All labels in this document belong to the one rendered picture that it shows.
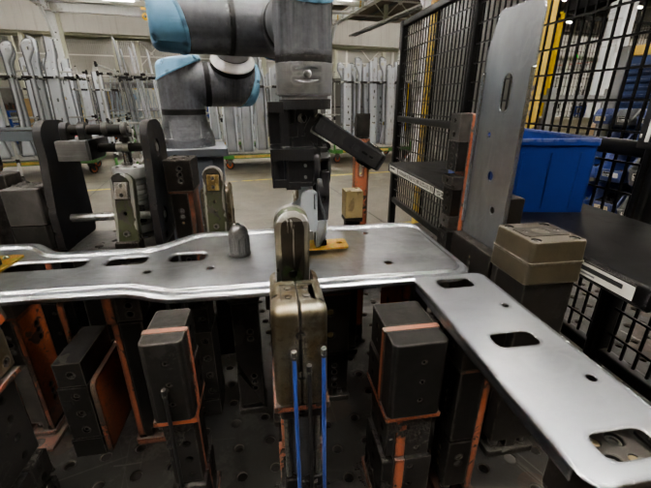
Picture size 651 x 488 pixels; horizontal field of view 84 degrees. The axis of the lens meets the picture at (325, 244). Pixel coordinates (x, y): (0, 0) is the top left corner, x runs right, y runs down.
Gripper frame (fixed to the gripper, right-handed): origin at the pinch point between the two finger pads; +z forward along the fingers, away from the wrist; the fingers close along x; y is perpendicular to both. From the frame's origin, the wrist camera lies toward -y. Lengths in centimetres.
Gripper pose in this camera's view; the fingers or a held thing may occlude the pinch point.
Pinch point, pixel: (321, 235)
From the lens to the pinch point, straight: 57.3
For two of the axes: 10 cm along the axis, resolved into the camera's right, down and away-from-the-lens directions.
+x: 1.6, 3.6, -9.2
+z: 0.1, 9.3, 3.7
